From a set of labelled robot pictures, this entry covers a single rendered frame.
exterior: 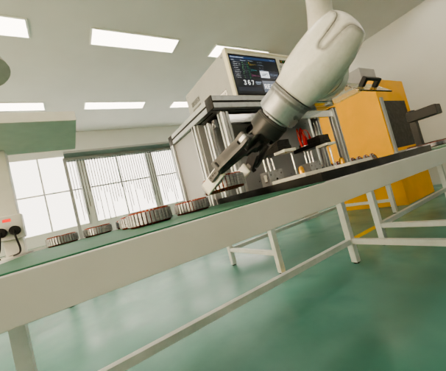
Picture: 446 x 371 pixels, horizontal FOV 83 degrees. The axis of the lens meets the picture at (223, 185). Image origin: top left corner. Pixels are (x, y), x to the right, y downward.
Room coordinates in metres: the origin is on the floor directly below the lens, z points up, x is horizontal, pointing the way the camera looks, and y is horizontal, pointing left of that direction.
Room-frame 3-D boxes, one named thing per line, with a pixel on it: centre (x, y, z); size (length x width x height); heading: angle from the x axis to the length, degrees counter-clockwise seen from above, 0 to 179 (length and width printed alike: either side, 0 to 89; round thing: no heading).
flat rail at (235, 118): (1.01, -0.32, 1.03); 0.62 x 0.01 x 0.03; 122
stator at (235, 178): (0.64, 0.00, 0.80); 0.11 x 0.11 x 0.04
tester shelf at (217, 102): (1.20, -0.20, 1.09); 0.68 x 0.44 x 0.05; 122
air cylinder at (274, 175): (0.98, -0.19, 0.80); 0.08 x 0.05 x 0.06; 122
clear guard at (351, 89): (1.04, -0.54, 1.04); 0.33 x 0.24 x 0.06; 32
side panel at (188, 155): (1.09, 0.11, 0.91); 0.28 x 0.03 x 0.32; 32
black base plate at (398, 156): (0.94, -0.37, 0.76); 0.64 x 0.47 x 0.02; 122
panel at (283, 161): (1.14, -0.24, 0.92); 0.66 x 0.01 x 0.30; 122
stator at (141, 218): (0.64, 0.20, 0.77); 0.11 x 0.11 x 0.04
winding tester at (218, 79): (1.20, -0.21, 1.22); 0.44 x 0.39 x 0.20; 122
